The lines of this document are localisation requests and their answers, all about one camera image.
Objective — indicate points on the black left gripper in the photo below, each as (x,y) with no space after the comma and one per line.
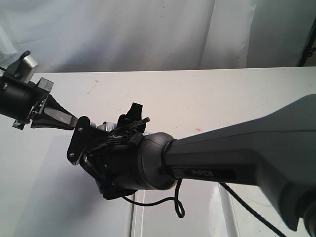
(33,103)

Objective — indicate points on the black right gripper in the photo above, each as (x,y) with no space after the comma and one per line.
(111,158)

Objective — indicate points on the white spray paint can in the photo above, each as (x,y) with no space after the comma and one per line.
(105,126)

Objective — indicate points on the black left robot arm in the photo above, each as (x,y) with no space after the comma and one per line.
(7,99)

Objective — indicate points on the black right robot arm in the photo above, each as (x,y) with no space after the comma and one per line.
(276,153)

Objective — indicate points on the white backdrop cloth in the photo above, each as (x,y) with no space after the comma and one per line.
(150,35)

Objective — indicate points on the white paper sheet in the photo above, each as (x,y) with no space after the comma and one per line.
(65,202)

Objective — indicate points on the white plastic tray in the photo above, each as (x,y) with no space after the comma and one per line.
(210,211)

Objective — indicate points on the black stand in corner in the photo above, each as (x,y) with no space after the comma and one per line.
(308,51)

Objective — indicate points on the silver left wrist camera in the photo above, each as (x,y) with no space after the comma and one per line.
(22,69)

